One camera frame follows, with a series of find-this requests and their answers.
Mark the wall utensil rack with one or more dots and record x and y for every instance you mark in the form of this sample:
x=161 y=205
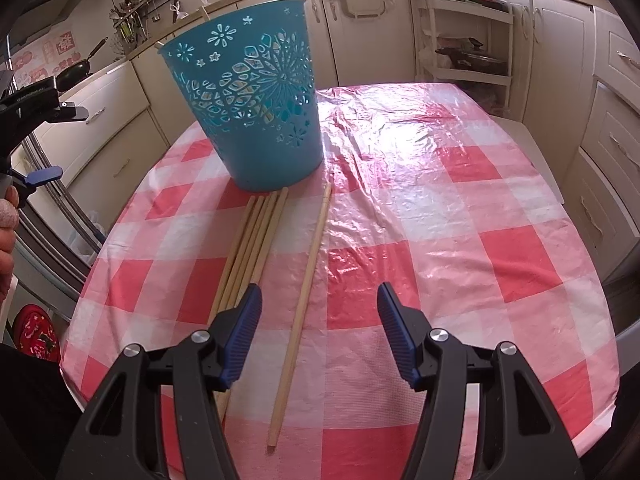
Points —
x=135 y=15

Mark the red paper wall decoration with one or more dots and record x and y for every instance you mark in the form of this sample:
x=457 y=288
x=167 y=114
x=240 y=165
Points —
x=45 y=52

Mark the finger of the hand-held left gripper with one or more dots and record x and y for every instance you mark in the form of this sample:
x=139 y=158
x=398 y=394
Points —
x=70 y=112
x=42 y=177

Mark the grey sliding door frame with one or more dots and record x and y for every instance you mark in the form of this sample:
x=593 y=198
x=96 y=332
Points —
x=55 y=210

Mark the teal perforated plastic basket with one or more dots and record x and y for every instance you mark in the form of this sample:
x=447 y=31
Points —
x=250 y=125

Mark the clear plastic bag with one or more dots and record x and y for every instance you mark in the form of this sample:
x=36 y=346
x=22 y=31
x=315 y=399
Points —
x=178 y=10

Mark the white tiered cart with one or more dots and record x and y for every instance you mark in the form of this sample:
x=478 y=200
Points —
x=480 y=25

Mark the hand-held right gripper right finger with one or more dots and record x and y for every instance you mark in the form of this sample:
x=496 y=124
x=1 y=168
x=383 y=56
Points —
x=397 y=335

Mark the red patterned slipper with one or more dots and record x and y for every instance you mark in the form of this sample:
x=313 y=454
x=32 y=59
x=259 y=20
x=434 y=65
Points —
x=32 y=332

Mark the person's left hand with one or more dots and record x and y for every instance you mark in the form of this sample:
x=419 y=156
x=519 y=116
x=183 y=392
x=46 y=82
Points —
x=7 y=230

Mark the white plastic bag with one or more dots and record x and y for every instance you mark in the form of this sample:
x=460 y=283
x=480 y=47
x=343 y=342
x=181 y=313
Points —
x=87 y=237

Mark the dark pot with lid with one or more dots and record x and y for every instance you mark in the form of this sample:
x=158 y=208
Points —
x=472 y=57

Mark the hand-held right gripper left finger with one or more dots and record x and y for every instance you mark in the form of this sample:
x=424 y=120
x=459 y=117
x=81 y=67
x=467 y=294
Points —
x=242 y=335

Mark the person's left leg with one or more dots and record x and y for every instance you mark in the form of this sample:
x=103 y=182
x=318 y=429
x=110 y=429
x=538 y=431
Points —
x=30 y=410

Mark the red white checked tablecloth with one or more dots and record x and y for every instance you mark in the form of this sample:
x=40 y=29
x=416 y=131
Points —
x=425 y=260

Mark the black frying pan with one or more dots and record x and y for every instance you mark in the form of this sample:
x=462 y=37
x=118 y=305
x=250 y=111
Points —
x=75 y=71

